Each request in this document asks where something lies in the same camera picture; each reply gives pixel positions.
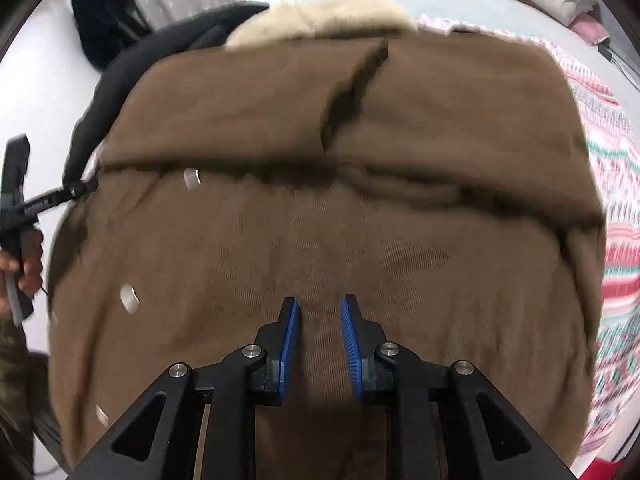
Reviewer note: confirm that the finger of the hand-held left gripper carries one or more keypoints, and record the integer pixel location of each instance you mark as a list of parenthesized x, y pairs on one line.
[(65, 193)]

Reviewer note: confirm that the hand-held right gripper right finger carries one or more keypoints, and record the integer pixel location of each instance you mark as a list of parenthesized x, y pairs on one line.
[(351, 342)]

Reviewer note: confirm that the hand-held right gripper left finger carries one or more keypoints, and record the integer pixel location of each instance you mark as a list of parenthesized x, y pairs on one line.
[(290, 340)]

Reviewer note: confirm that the brown coat with fur collar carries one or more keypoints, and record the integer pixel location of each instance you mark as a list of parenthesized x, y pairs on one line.
[(350, 200)]

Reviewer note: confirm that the person's left forearm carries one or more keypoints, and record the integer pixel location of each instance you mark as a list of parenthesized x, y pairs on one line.
[(12, 385)]

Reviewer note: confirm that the person's left hand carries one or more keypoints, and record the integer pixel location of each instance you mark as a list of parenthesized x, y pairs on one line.
[(27, 265)]

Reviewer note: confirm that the black garment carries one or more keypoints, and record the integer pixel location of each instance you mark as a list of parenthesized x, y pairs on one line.
[(150, 65)]

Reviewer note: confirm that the black backpack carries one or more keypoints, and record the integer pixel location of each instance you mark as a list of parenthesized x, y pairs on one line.
[(105, 22)]

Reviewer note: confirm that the pink patterned blanket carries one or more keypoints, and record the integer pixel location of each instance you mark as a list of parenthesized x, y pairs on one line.
[(615, 240)]

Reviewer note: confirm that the pink cloth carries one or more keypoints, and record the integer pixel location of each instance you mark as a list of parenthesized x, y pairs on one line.
[(590, 30)]

